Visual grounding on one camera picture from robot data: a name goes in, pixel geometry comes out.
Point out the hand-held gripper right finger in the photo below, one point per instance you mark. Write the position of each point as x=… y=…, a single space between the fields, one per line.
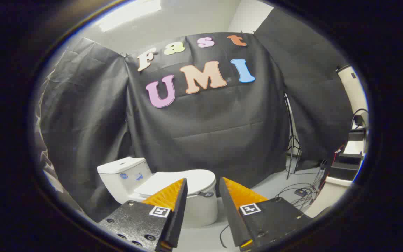
x=230 y=213

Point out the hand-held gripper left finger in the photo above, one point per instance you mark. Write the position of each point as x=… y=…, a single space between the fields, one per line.
x=177 y=213

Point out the white toilet lid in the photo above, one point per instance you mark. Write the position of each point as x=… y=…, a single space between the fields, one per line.
x=201 y=180

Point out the white toilet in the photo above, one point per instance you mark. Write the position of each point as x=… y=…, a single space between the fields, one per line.
x=117 y=175

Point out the small black power adapter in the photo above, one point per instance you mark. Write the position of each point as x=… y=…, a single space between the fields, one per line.
x=301 y=192

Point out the black backdrop cloth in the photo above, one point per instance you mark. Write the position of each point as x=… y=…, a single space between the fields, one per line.
x=205 y=122

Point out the black tripod stand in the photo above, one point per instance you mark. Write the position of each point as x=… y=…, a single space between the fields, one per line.
x=292 y=140

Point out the white furniture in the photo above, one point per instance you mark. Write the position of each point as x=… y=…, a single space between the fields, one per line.
x=327 y=196

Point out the stack of black equipment boxes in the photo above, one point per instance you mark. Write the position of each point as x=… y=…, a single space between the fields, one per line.
x=345 y=169

